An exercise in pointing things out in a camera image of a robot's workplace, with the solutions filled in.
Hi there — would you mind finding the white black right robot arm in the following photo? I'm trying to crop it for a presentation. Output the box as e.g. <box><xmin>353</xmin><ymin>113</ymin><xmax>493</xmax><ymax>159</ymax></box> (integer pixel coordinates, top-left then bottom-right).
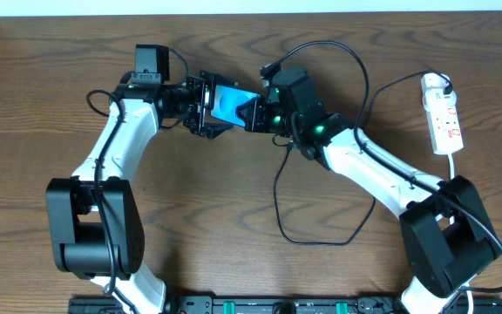
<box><xmin>234</xmin><ymin>67</ymin><xmax>502</xmax><ymax>313</ymax></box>

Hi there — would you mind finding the white power strip cord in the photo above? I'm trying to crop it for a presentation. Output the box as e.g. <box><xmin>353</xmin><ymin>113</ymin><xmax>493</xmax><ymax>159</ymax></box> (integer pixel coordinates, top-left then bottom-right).
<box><xmin>445</xmin><ymin>152</ymin><xmax>475</xmax><ymax>314</ymax></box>

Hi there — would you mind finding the blue screen smartphone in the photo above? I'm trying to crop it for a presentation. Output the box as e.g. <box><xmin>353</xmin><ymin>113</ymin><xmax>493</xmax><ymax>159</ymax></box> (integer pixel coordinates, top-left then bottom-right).
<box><xmin>210</xmin><ymin>85</ymin><xmax>261</xmax><ymax>126</ymax></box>

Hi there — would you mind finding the white power strip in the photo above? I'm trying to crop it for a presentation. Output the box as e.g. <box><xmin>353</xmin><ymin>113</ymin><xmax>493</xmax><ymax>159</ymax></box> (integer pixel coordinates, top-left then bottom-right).
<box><xmin>425</xmin><ymin>106</ymin><xmax>464</xmax><ymax>155</ymax></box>

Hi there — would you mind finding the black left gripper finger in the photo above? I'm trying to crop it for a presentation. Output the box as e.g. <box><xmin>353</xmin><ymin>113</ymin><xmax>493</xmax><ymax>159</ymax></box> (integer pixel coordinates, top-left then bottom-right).
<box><xmin>203</xmin><ymin>123</ymin><xmax>234</xmax><ymax>140</ymax></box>
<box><xmin>200</xmin><ymin>70</ymin><xmax>237</xmax><ymax>87</ymax></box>

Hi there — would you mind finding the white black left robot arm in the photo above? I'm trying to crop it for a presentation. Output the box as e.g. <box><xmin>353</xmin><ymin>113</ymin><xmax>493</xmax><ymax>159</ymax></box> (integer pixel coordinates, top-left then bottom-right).
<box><xmin>45</xmin><ymin>44</ymin><xmax>236</xmax><ymax>313</ymax></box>

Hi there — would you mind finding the white charger adapter plug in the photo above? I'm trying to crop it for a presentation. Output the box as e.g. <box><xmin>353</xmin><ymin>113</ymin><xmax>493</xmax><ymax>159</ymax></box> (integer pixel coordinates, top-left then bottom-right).
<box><xmin>420</xmin><ymin>72</ymin><xmax>457</xmax><ymax>112</ymax></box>

